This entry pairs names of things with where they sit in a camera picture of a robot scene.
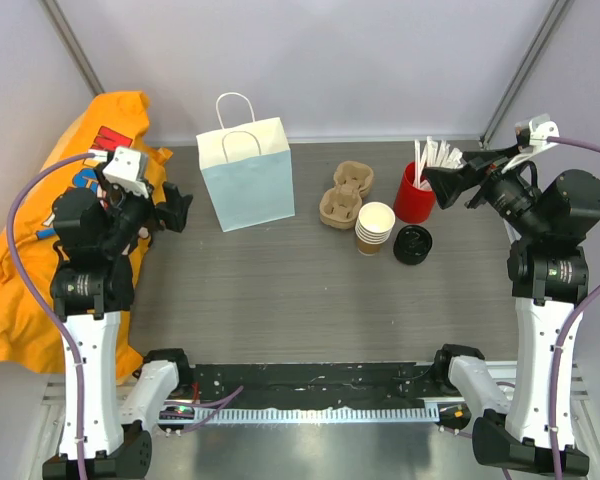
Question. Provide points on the wrapped white straws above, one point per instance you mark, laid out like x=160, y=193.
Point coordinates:
x=431, y=153

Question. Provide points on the red straw holder cup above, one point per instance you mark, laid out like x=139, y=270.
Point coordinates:
x=412, y=205

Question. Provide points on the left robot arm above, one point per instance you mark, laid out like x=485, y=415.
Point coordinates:
x=91, y=289

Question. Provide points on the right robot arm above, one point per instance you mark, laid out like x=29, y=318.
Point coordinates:
x=531, y=431

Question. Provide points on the stacked pulp cup carriers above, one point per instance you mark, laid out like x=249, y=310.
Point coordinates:
x=340, y=205

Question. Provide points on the stack of paper cups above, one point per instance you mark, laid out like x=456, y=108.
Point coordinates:
x=373, y=227

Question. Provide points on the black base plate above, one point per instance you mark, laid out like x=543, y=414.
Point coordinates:
x=320, y=386

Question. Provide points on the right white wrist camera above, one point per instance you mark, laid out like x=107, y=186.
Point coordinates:
x=532, y=138

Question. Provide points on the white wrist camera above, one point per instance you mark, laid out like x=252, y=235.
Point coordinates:
x=532, y=138
x=127, y=169

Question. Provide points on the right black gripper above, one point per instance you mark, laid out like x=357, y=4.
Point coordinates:
x=483, y=168

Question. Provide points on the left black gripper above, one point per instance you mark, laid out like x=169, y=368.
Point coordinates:
x=173, y=214

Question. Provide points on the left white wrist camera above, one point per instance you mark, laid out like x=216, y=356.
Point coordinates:
x=127, y=169

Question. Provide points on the white slotted cable duct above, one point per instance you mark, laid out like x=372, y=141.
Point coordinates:
x=344, y=415

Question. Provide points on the white blue paper bag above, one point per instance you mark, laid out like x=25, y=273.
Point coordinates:
x=247, y=170

